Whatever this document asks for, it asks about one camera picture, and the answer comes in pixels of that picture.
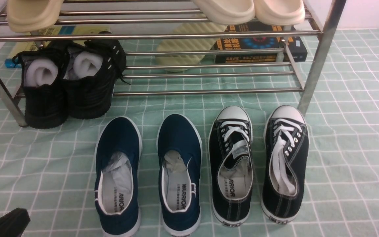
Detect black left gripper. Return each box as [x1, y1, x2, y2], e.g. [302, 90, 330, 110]
[0, 208, 31, 237]

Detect navy slip-on shoe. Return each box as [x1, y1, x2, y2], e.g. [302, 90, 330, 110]
[156, 114, 203, 237]
[94, 117, 142, 237]

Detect stainless steel shoe rack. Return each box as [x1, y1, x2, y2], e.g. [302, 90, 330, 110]
[0, 0, 346, 127]

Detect black mesh sneaker left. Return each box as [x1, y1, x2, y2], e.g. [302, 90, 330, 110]
[12, 47, 69, 129]

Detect black mesh sneaker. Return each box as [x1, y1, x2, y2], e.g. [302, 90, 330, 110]
[61, 39, 127, 119]
[12, 47, 69, 129]

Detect black mesh sneaker right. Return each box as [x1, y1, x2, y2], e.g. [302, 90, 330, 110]
[61, 39, 127, 119]

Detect black canvas sneaker left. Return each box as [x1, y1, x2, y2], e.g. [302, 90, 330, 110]
[208, 106, 254, 227]

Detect black canvas sneaker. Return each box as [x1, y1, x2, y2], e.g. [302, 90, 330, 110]
[261, 105, 310, 224]
[208, 106, 254, 227]

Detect black canvas sneaker right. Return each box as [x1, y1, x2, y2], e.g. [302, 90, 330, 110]
[261, 105, 310, 224]

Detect cream slipper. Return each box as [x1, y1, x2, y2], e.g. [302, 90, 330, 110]
[192, 0, 255, 25]
[253, 0, 305, 26]

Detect black book with orange text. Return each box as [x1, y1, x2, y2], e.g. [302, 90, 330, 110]
[213, 22, 307, 64]

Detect cream slipper far right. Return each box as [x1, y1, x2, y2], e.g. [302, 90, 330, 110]
[253, 0, 305, 26]

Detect green checked cloth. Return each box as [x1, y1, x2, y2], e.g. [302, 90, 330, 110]
[0, 29, 379, 237]

